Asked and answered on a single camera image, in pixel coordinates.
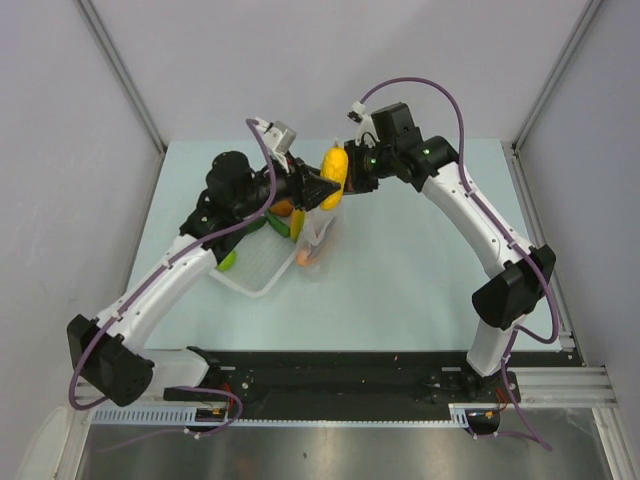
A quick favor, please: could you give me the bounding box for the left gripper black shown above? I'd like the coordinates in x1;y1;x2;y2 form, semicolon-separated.
233;150;338;219

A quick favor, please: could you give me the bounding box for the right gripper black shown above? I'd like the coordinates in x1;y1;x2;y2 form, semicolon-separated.
330;139;397;197

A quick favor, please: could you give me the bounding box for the yellow corn cob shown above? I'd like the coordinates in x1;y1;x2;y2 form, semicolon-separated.
320;146;349;211

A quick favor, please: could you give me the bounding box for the yellow green mango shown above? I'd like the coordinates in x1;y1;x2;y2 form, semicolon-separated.
289;209;305;242

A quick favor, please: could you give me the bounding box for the clear zip top bag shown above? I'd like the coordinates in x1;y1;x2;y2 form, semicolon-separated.
295;205;343;283

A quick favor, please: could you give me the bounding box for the green chili pepper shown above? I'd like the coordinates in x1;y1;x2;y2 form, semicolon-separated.
266;211;290;238

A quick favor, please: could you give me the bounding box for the orange red papaya slice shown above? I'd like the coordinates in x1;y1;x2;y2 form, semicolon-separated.
295;219;337;268

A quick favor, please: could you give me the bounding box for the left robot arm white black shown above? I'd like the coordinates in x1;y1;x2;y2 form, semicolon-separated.
66;151;342;410

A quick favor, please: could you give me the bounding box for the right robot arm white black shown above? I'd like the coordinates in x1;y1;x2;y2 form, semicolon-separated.
344;102;556;401

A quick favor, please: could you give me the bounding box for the white plastic basket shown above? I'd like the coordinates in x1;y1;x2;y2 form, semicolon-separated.
210;222;296;298

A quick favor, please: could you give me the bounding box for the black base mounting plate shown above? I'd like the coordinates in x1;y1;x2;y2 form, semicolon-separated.
164;347;521;422

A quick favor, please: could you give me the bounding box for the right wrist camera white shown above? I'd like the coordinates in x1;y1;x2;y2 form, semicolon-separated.
347;101;379;147

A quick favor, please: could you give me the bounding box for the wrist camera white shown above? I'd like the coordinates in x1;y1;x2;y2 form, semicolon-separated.
347;101;379;147
254;117;297;170

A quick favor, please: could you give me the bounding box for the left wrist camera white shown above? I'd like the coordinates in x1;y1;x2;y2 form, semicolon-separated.
254;117;297;170

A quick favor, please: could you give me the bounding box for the white slotted cable duct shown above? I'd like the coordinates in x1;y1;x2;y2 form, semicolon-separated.
92;406;468;429

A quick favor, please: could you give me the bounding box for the aluminium frame rail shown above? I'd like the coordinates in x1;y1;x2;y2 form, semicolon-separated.
69;364;621;409

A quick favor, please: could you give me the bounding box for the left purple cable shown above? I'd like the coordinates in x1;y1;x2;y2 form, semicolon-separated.
67;118;281;441

